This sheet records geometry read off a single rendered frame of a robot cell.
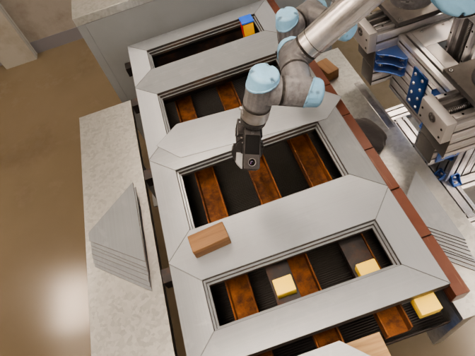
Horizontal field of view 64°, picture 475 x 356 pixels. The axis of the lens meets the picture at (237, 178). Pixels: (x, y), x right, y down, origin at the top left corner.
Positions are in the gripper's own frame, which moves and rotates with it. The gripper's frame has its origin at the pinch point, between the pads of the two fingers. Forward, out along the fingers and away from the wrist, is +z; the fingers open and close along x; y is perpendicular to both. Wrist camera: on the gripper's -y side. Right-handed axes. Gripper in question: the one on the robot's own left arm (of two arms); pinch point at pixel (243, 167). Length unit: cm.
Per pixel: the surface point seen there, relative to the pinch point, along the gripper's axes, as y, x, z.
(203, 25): 103, 14, 20
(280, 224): -12.6, -13.6, 12.2
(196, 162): 17.0, 13.9, 21.0
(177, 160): 18.9, 21.0, 23.3
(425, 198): -1, -65, 9
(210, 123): 35.1, 9.4, 19.2
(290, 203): -5.3, -17.2, 10.9
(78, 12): 99, 73, 18
